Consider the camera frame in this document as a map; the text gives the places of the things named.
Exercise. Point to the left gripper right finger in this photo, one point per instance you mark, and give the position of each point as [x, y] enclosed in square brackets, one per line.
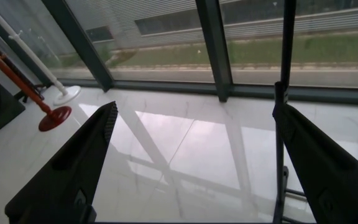
[331, 174]

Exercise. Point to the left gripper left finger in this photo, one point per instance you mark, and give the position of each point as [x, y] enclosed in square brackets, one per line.
[70, 174]

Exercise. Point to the black clothes rack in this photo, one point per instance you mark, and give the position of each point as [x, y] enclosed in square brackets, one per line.
[286, 46]

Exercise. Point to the red pole stand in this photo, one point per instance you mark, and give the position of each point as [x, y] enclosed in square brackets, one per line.
[56, 118]

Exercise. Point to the white pole stand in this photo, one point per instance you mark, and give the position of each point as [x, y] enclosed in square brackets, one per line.
[67, 95]

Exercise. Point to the window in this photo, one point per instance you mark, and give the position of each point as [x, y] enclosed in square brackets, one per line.
[172, 37]

